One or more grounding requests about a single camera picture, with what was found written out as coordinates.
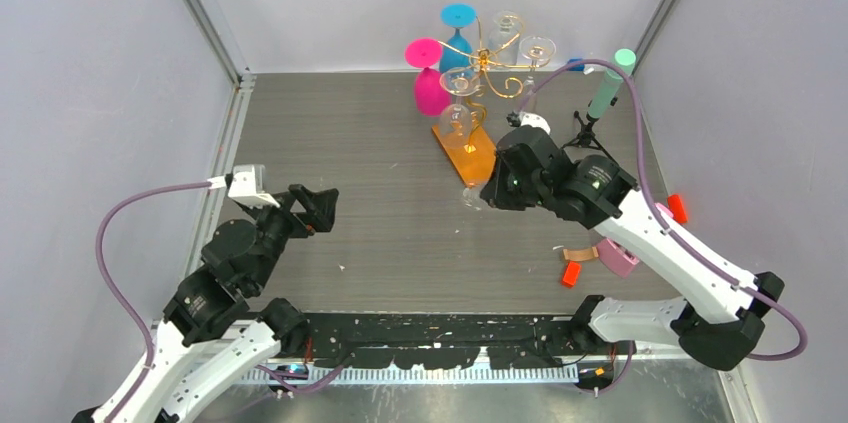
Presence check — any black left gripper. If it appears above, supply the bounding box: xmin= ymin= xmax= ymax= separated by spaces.
xmin=245 ymin=182 xmax=339 ymax=291

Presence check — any clear wine glass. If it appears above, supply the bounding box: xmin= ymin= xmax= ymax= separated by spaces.
xmin=437 ymin=67 xmax=479 ymax=149
xmin=488 ymin=10 xmax=524 ymax=65
xmin=461 ymin=186 xmax=490 ymax=211

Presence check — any pink wine glass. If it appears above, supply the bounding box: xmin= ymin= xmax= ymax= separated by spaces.
xmin=404 ymin=38 xmax=451 ymax=117

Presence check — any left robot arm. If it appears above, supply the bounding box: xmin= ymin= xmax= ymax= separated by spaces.
xmin=73 ymin=174 xmax=340 ymax=422

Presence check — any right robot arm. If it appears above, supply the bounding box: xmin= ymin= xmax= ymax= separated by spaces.
xmin=480 ymin=126 xmax=784 ymax=371

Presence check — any clear flute glass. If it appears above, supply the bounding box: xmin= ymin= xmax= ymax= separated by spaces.
xmin=516 ymin=36 xmax=557 ymax=113

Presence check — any blue wine glass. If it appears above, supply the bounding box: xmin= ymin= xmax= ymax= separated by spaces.
xmin=439 ymin=3 xmax=476 ymax=73

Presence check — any small orange block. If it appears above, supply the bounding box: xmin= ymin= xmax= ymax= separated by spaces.
xmin=560 ymin=261 xmax=582 ymax=288

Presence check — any small blue block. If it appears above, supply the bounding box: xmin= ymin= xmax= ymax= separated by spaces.
xmin=567 ymin=58 xmax=585 ymax=72

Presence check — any green microphone on tripod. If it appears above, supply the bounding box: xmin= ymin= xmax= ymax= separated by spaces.
xmin=565 ymin=48 xmax=637 ymax=159

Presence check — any black base bar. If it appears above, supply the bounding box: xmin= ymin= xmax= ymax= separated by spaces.
xmin=279 ymin=313 xmax=609 ymax=370

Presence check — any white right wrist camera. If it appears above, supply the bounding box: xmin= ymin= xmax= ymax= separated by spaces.
xmin=506 ymin=111 xmax=551 ymax=134

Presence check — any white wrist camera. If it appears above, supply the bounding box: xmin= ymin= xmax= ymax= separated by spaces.
xmin=506 ymin=111 xmax=551 ymax=134
xmin=225 ymin=164 xmax=280 ymax=208

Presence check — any gold wire glass rack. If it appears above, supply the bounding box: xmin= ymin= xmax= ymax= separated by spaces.
xmin=432 ymin=41 xmax=528 ymax=188

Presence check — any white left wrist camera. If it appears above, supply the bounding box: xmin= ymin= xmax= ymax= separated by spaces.
xmin=225 ymin=164 xmax=280 ymax=208

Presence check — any red block at wall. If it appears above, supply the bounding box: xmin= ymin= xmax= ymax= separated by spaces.
xmin=666 ymin=194 xmax=689 ymax=225

